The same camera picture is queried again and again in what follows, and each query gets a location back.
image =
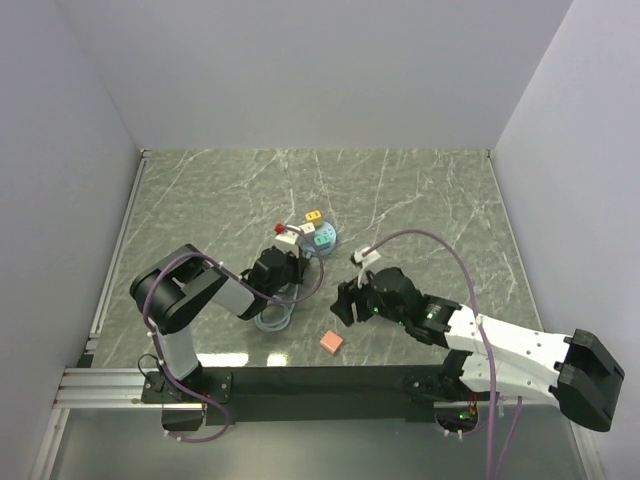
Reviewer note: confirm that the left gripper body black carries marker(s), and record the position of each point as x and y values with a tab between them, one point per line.
292	273

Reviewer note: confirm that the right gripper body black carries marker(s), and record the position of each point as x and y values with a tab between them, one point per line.
376	306

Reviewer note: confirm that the pink charger plug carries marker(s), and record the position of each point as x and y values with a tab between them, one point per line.
331	342

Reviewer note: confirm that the white charger plug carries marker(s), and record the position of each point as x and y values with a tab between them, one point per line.
307	229

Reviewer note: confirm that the yellow charger plug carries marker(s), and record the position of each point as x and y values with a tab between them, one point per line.
314	217

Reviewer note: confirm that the round blue power strip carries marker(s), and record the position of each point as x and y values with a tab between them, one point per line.
310	249

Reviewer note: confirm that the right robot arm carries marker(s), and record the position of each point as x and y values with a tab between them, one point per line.
575	373

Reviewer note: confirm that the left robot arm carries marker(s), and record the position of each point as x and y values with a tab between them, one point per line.
173	292

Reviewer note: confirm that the teal usb charger plug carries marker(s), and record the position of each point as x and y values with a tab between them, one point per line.
323	241

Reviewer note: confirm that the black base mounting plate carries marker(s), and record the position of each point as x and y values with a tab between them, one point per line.
409	392

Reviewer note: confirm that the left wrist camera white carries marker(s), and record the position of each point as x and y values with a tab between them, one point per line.
286	235

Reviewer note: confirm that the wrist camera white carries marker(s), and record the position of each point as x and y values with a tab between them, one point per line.
286	235
364	257

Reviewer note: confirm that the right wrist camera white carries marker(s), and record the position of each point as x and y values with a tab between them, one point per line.
364	257

